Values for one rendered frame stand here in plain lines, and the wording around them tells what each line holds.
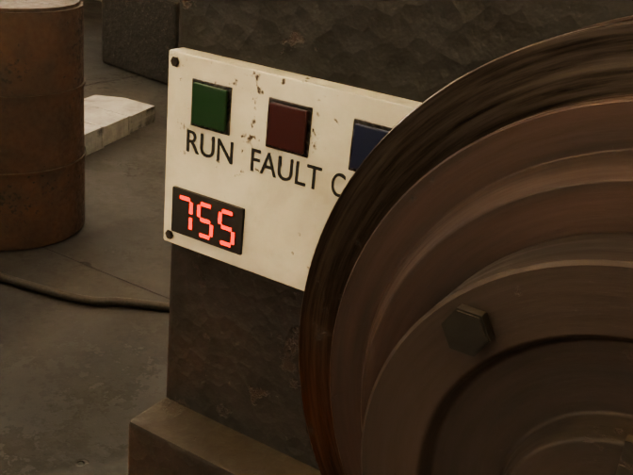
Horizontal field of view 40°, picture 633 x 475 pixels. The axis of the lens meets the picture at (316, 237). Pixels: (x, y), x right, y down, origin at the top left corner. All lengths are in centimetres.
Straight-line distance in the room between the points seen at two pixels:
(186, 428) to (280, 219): 26
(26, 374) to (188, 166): 190
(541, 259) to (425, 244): 10
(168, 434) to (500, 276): 53
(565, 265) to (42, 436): 207
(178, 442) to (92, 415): 158
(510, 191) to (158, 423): 54
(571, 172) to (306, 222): 33
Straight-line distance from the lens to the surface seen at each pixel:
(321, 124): 70
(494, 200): 46
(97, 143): 454
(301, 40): 72
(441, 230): 48
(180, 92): 78
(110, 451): 232
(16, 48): 317
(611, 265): 40
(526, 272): 41
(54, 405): 250
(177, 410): 92
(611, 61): 47
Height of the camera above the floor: 139
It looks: 23 degrees down
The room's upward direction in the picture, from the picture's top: 6 degrees clockwise
